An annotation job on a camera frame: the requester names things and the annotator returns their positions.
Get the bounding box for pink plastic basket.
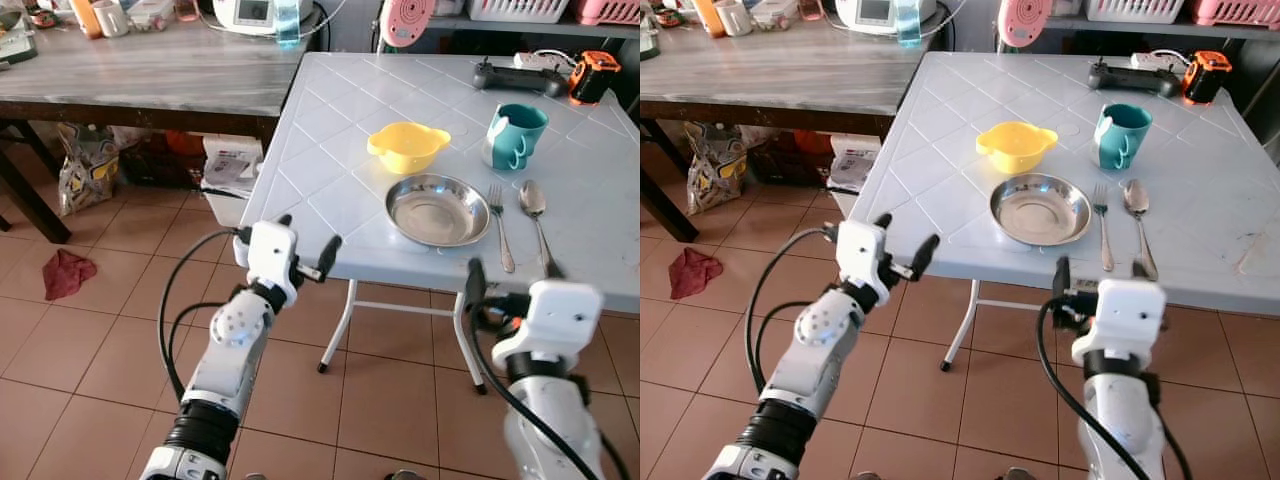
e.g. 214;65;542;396
572;0;640;26
1190;0;1280;29

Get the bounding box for orange and black battery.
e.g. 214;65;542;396
568;50;622;107
1182;50;1234;106

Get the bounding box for red floor rag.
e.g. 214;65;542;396
668;248;725;301
42;249;99;302

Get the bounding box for teal mug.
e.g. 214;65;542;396
482;103;550;172
1092;103;1154;172

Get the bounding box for printed yellow shopping bag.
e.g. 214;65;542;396
685;123;749;216
57;123;121;218

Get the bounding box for yellow plastic bowl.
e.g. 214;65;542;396
366;122;452;176
975;121;1059;176

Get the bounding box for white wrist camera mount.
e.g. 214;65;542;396
245;220;301;306
490;280;604;373
1072;278;1168;373
835;220;891;306

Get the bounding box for grey-topped dark wooden table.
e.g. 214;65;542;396
640;18;951;244
0;18;331;244

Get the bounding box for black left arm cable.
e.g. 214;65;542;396
744;226;839;396
157;227;251;403

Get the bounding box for white plastic folding table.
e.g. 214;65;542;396
848;52;1280;373
238;52;640;396

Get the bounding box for clear food box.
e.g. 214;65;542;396
125;0;176;29
750;0;801;29

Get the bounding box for steel spoon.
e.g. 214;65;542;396
518;180;561;279
1122;179;1161;282

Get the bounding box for white kitchen cooking machine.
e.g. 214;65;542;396
833;0;941;36
212;0;321;38

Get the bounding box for steel fork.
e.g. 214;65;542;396
487;184;516;274
1092;184;1117;273

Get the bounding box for white charger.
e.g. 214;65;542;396
1130;50;1191;71

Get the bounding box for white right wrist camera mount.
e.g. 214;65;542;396
490;280;604;373
1072;278;1168;373

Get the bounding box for black handheld controller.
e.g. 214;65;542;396
472;58;571;99
1087;60;1186;99

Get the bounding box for white plastic basket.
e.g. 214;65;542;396
468;0;571;24
1085;0;1188;24

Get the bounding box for round steel plate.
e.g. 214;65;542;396
385;174;492;248
989;173;1093;247

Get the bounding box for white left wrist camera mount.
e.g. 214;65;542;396
835;220;891;306
245;220;301;306

